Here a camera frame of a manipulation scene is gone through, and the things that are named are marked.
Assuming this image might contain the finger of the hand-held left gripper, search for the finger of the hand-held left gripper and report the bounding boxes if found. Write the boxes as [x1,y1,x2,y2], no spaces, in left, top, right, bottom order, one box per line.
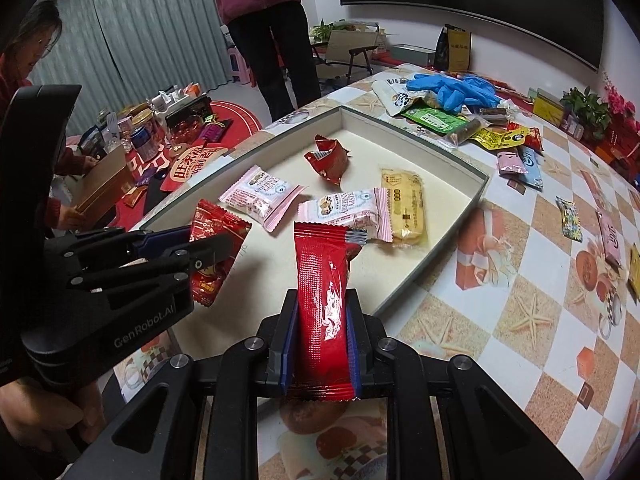
[65,234,235,293]
[42,225,193,273]

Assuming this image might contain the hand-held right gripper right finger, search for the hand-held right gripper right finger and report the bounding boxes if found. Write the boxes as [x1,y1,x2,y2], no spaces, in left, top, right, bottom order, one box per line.
[345,287,583,480]

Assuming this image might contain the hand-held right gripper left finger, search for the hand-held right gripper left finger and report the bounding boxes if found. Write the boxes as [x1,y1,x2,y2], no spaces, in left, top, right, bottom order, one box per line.
[67,287,301,480]

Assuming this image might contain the red patterned snack packet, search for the red patterned snack packet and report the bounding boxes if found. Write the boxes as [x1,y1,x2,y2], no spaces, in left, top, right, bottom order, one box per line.
[187,199,252,308]

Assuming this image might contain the long red snack packet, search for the long red snack packet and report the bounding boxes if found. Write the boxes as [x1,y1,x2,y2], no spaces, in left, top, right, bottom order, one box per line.
[292,221,357,403]

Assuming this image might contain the pink and white snack packet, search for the pink and white snack packet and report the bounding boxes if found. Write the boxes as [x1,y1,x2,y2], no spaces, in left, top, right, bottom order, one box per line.
[219,165,307,233]
[297,187,393,243]

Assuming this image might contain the dark red crinkled snack packet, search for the dark red crinkled snack packet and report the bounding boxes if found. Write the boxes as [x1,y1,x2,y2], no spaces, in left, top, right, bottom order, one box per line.
[304,134,351,186]

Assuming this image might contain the yellow cake packet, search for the yellow cake packet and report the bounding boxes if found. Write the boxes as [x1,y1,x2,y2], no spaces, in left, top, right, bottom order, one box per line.
[380,167,430,247]

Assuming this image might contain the grey shallow box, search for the grey shallow box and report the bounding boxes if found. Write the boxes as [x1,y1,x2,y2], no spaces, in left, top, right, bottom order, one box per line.
[125,104,491,376]

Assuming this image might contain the person's left hand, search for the person's left hand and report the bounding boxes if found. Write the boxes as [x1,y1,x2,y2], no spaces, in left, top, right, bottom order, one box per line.
[0,380,108,446]

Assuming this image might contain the brown cardboard box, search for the brown cardboard box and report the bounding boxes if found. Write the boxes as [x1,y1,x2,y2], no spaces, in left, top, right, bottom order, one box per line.
[75,147,136,216]

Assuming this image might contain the red cardboard sign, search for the red cardboard sign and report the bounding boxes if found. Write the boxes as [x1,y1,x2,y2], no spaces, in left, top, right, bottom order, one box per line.
[165,142,236,193]

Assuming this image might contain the blue drink can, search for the blue drink can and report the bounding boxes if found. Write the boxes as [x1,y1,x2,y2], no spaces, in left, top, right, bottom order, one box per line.
[131,127,158,161]

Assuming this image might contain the purple snack packet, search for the purple snack packet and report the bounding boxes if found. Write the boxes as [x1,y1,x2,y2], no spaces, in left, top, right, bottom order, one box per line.
[199,119,233,143]

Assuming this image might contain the black snack tray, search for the black snack tray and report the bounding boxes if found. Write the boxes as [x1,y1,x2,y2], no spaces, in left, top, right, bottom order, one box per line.
[165,99,213,146]

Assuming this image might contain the red round table cloth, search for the red round table cloth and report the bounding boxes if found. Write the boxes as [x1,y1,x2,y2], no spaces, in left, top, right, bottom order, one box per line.
[115,100,263,221]

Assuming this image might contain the grey curtain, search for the grey curtain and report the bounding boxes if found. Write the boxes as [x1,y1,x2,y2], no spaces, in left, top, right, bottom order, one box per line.
[30,0,236,111]

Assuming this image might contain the pink plastic stool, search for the pink plastic stool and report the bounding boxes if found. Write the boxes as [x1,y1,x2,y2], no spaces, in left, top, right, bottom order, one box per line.
[227,47,253,86]

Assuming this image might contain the white and blue snack bag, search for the white and blue snack bag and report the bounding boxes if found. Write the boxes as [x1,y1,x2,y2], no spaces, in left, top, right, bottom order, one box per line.
[372,77,426,117]

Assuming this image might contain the green snack packet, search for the green snack packet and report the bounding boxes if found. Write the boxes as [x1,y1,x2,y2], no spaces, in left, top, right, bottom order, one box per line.
[400,105,471,137]

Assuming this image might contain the brown bar in clear wrapper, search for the brown bar in clear wrapper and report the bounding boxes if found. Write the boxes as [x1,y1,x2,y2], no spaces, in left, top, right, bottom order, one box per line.
[442,115,483,150]

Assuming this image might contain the leafy green plant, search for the leafy green plant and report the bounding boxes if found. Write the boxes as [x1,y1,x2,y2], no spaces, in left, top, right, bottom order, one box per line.
[309,20,351,43]

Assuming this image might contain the beige folding chair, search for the beige folding chair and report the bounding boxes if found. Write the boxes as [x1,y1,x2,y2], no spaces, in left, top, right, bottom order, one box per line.
[310,27,381,81]

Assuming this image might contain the colourful patterned candy packet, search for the colourful patterned candy packet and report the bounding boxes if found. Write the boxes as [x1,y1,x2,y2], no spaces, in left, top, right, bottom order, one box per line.
[556,197,585,242]

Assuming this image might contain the light blue snack packet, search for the light blue snack packet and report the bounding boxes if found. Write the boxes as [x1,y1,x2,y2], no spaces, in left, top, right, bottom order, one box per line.
[517,146,545,192]

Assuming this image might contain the yellow snack packet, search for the yellow snack packet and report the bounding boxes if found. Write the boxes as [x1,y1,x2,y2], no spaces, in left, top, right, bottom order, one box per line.
[470,127,531,151]

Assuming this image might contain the blue rubber glove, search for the blue rubber glove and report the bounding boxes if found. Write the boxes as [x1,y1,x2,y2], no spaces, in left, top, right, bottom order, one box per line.
[435,74,496,113]
[406,74,453,93]

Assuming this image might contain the pale pink snack packet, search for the pale pink snack packet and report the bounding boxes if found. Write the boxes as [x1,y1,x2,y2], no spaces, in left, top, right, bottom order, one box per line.
[595,207,623,268]

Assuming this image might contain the small red snack packet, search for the small red snack packet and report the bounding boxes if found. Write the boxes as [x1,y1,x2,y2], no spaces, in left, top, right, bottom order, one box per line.
[510,121,545,153]

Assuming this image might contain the grey-green flat box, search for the grey-green flat box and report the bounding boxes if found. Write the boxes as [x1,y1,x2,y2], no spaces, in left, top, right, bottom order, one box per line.
[390,44,437,67]

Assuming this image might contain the yellow box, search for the yellow box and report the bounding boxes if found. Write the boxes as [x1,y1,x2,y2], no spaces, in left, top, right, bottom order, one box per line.
[531,87,566,123]

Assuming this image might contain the black and gold gift bag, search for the black and gold gift bag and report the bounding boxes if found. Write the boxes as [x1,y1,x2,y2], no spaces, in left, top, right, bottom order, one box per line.
[432,24,473,73]

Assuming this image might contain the potted green plant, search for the potted green plant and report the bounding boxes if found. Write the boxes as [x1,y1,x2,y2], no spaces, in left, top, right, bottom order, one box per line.
[560,86,612,141]

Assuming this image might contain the red gift box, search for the red gift box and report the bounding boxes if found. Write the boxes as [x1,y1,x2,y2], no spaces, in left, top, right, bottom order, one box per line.
[595,115,640,161]

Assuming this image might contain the pink artificial flowers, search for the pink artificial flowers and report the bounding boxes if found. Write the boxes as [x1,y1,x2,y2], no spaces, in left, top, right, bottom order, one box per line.
[602,72,640,131]

